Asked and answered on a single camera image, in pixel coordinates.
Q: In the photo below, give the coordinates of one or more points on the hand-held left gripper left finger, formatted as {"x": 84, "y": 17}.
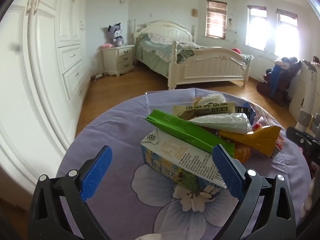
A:
{"x": 96, "y": 172}

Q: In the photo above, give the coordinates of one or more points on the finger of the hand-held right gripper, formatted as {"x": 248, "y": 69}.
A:
{"x": 296, "y": 135}

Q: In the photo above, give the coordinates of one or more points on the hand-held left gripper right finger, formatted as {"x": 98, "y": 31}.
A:
{"x": 228, "y": 172}

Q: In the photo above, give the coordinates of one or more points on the blue plastic packet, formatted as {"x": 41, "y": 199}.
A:
{"x": 252, "y": 116}

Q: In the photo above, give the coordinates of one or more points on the printed milk carton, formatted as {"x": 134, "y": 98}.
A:
{"x": 180, "y": 160}

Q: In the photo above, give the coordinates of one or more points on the black printed packet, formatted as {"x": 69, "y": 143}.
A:
{"x": 242, "y": 110}

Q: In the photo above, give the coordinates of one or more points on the green cardboard box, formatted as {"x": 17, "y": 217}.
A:
{"x": 180, "y": 127}

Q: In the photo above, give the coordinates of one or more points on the person's right hand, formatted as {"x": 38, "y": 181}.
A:
{"x": 312, "y": 195}

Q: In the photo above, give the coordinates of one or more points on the orange wrapper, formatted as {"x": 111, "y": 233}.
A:
{"x": 242, "y": 152}

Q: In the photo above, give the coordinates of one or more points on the yellow snack packet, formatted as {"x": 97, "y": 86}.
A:
{"x": 260, "y": 140}

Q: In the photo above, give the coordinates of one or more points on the white cabinet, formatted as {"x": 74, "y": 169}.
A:
{"x": 296, "y": 92}

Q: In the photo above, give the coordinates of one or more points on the purple floral tablecloth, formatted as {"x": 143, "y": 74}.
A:
{"x": 120, "y": 135}

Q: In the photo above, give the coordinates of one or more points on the white plastic wrapper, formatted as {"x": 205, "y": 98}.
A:
{"x": 225, "y": 122}

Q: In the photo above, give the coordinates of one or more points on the dark red armchair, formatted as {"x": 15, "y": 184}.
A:
{"x": 287, "y": 85}

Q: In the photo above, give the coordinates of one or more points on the blue cloth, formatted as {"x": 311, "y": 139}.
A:
{"x": 277, "y": 80}

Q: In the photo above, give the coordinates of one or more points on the beige printed packet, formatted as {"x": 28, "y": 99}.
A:
{"x": 200, "y": 107}

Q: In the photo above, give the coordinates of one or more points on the pile of clothes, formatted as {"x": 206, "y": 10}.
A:
{"x": 286, "y": 62}

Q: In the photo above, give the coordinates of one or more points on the white crumpled tissue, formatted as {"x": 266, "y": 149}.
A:
{"x": 212, "y": 98}

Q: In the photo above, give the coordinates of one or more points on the white power strip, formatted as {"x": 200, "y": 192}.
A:
{"x": 98, "y": 76}

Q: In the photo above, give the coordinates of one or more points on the bright window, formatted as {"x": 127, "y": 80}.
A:
{"x": 256, "y": 30}
{"x": 286, "y": 35}

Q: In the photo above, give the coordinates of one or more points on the red ball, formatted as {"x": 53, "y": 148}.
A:
{"x": 236, "y": 51}

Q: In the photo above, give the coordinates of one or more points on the cream wooden bed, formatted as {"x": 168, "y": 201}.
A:
{"x": 207, "y": 67}

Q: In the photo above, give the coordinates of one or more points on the cream nightstand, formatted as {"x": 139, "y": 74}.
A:
{"x": 118, "y": 60}

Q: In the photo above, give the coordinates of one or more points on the white wardrobe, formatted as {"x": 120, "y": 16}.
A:
{"x": 45, "y": 67}

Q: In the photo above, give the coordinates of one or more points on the pink plush toy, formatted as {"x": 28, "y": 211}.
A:
{"x": 107, "y": 45}

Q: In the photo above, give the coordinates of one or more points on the green quilt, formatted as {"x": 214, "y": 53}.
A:
{"x": 186, "y": 52}

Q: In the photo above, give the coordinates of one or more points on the purple plush toy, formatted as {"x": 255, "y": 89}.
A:
{"x": 116, "y": 35}

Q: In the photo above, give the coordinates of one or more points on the window with brown blind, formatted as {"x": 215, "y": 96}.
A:
{"x": 216, "y": 20}

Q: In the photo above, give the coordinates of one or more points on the wall poster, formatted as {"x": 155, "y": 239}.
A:
{"x": 231, "y": 22}

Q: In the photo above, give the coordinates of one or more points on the wooden wall lamp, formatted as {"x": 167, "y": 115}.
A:
{"x": 194, "y": 13}

